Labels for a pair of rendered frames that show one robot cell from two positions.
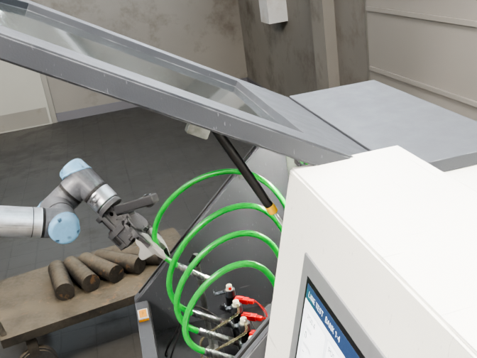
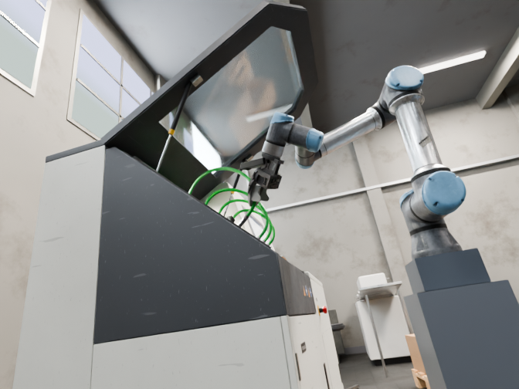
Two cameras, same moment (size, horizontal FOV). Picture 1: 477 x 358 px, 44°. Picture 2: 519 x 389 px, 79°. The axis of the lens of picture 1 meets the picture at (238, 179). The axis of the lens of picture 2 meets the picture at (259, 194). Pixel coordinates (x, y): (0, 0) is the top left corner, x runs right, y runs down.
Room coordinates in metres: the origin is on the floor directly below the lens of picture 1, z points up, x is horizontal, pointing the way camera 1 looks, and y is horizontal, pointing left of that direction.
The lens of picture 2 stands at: (2.44, 0.70, 0.78)
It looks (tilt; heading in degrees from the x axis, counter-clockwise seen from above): 22 degrees up; 203
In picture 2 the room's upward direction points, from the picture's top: 8 degrees counter-clockwise
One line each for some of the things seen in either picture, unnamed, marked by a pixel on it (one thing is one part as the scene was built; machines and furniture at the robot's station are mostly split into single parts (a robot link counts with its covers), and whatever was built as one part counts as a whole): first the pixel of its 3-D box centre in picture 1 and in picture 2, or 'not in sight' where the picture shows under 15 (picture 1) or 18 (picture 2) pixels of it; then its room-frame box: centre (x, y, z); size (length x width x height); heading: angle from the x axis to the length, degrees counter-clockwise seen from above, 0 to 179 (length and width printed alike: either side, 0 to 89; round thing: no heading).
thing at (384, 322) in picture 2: not in sight; (380, 316); (-3.23, 0.03, 0.63); 2.56 x 0.64 x 1.25; 12
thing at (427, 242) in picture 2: not in sight; (432, 242); (1.25, 0.78, 0.95); 0.15 x 0.15 x 0.10
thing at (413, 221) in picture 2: not in sight; (421, 209); (1.26, 0.78, 1.07); 0.13 x 0.12 x 0.14; 20
